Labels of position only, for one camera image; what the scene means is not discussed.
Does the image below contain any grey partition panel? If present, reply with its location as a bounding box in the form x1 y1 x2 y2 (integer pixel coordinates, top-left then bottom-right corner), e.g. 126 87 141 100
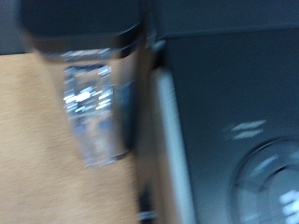
0 0 32 56

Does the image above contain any black Keurig coffee machine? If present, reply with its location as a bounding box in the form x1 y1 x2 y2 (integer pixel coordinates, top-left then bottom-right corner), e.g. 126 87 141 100
20 0 299 224

